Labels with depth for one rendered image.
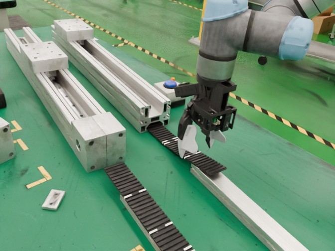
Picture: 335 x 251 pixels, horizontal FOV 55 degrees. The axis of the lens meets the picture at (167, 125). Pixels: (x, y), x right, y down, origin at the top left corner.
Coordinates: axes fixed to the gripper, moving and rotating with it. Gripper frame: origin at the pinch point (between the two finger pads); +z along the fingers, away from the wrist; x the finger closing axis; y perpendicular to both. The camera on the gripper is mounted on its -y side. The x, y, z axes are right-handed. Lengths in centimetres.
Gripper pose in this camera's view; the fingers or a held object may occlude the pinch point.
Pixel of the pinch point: (194, 147)
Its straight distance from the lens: 77.9
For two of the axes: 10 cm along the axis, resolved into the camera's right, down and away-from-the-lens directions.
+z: -0.9, 8.4, 5.4
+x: 8.3, -2.4, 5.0
